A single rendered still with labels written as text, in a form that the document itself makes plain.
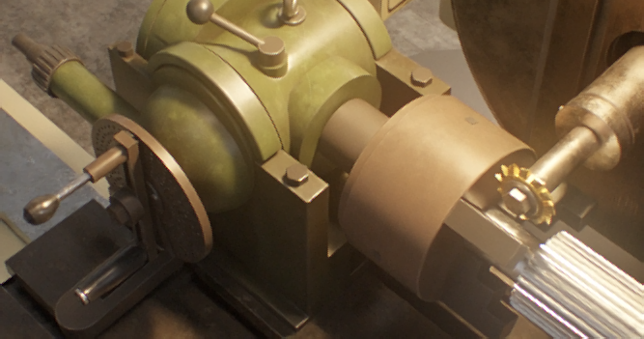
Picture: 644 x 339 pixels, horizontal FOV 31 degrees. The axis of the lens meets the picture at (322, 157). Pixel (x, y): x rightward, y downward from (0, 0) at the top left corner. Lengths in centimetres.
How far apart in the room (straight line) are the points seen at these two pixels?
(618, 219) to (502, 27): 26
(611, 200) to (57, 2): 216
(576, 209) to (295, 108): 31
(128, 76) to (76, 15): 189
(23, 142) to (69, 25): 129
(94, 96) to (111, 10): 190
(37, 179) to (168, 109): 68
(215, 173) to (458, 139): 26
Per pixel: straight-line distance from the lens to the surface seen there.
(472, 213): 111
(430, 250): 114
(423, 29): 314
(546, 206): 111
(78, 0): 328
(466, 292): 122
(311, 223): 122
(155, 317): 139
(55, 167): 190
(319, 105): 123
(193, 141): 122
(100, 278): 131
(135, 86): 135
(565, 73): 132
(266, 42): 123
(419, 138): 115
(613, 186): 139
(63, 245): 147
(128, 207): 124
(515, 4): 134
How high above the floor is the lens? 216
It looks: 50 degrees down
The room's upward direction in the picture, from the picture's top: straight up
